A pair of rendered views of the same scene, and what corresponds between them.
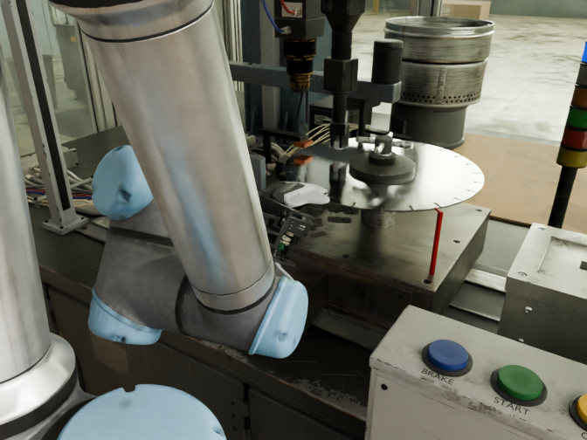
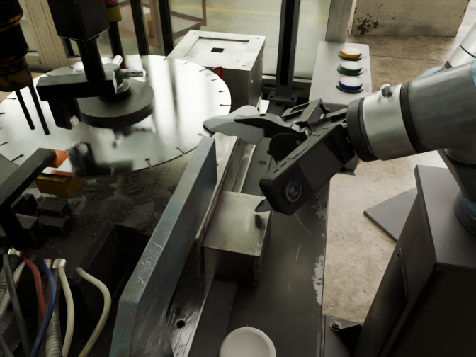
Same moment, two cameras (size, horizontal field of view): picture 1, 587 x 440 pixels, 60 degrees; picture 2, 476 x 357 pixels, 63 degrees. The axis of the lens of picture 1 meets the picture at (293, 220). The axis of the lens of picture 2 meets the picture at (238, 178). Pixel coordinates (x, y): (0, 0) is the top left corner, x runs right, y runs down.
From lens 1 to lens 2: 0.90 m
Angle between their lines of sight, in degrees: 86
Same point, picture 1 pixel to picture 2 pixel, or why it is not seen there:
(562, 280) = (243, 56)
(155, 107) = not seen: outside the picture
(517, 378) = (351, 65)
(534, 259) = (222, 62)
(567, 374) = (328, 59)
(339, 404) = (326, 191)
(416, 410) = not seen: hidden behind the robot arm
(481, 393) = (365, 77)
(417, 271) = not seen: hidden behind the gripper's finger
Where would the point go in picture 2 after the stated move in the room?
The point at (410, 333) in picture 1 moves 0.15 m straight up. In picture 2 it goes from (338, 97) to (355, 7)
